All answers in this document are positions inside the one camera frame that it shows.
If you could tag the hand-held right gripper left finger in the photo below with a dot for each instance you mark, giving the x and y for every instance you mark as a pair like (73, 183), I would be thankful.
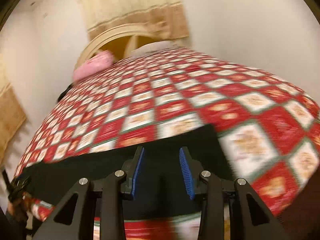
(138, 173)

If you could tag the beige floral window curtain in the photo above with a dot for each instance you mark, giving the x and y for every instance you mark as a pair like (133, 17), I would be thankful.
(135, 7)

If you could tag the striped pillow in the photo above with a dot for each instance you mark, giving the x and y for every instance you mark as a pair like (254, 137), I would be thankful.
(152, 47)

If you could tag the cream wooden headboard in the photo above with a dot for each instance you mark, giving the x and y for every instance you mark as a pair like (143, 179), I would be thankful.
(107, 36)

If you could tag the black pants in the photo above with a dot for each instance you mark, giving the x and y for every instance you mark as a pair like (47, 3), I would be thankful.
(87, 172)

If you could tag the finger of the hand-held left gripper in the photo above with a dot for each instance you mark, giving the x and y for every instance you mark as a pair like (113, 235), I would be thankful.
(19, 186)

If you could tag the pink folded blanket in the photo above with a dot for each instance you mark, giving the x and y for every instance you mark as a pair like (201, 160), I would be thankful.
(92, 65)

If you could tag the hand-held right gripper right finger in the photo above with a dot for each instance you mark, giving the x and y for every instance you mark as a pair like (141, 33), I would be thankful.
(187, 175)

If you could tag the red checked printed bed sheet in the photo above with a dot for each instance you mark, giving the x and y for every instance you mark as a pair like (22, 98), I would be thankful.
(200, 92)

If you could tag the beige floral side curtain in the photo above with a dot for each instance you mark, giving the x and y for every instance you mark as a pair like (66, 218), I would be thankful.
(11, 115)

